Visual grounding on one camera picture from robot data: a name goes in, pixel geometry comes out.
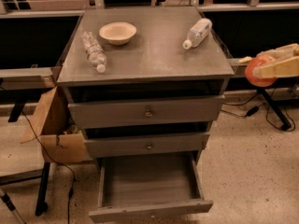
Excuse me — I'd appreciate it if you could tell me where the brown cardboard box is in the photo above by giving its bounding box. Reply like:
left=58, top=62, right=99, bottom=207
left=21, top=87, right=89, bottom=163

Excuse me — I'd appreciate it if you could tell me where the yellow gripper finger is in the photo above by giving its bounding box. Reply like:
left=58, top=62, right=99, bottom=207
left=258, top=43, right=299, bottom=62
left=252, top=56, right=299, bottom=78

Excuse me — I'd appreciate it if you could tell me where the grey three-drawer cabinet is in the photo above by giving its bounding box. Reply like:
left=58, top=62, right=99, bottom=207
left=56, top=6, right=235, bottom=161

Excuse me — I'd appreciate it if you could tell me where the red apple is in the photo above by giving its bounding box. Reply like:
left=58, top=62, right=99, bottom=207
left=245, top=55, right=276, bottom=88

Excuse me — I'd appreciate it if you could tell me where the clear bottle right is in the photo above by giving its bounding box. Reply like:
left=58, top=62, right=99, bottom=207
left=182, top=18, right=212, bottom=49

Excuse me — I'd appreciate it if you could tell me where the black floor cable left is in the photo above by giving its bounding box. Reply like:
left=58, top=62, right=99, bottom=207
left=20, top=110, right=77, bottom=224

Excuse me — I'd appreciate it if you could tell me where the grey tripod leg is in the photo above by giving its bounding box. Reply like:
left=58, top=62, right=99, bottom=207
left=0, top=189, right=26, bottom=224

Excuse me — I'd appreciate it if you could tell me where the grey middle drawer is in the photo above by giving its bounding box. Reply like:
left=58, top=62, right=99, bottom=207
left=85, top=133, right=209, bottom=158

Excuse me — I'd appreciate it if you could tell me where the clear bottle left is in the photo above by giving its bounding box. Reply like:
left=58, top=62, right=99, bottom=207
left=81, top=31, right=107, bottom=74

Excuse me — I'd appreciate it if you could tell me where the clear bottle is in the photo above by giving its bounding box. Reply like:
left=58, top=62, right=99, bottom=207
left=182, top=18, right=212, bottom=49
left=81, top=31, right=107, bottom=74

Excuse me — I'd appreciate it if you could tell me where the white paper bowl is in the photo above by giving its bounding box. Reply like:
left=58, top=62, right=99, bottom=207
left=99, top=22, right=136, bottom=46

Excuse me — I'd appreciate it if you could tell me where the black power adapter cable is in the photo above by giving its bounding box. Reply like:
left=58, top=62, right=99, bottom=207
left=221, top=91, right=260, bottom=118

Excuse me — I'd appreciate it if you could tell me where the grey top drawer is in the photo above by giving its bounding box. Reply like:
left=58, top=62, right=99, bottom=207
left=68, top=95, right=224, bottom=129

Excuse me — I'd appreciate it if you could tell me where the black table leg left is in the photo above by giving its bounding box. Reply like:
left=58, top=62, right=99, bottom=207
left=36, top=162, right=50, bottom=217

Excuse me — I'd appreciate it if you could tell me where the small yellow foam piece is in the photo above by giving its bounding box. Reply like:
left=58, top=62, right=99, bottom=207
left=237, top=56, right=252, bottom=63

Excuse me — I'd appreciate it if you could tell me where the grey open bottom drawer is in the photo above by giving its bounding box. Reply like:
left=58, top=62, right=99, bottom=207
left=89, top=152, right=213, bottom=223

